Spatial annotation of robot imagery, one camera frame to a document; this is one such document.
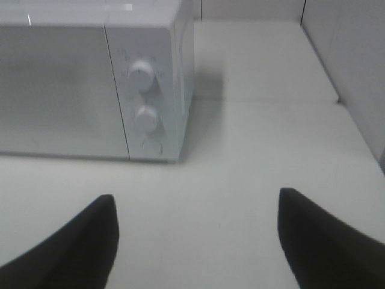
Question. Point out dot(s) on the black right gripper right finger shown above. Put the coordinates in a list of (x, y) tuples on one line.
[(323, 251)]

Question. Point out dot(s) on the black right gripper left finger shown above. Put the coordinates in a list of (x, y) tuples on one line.
[(81, 254)]

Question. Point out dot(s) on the round white door release button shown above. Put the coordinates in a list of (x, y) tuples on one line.
[(151, 149)]

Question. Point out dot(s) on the white microwave knob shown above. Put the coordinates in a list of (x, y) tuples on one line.
[(141, 75), (146, 119)]

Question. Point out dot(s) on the white microwave oven body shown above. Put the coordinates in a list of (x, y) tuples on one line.
[(160, 32)]

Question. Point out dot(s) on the white right partition panel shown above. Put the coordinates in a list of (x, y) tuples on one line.
[(291, 100)]

